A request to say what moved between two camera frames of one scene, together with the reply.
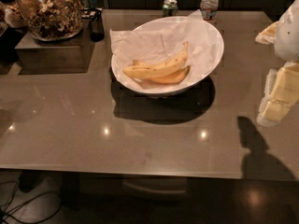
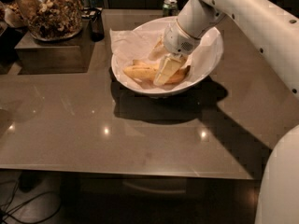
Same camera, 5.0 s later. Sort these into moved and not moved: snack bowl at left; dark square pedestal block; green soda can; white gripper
Moved: white gripper
Not moved: snack bowl at left; dark square pedestal block; green soda can
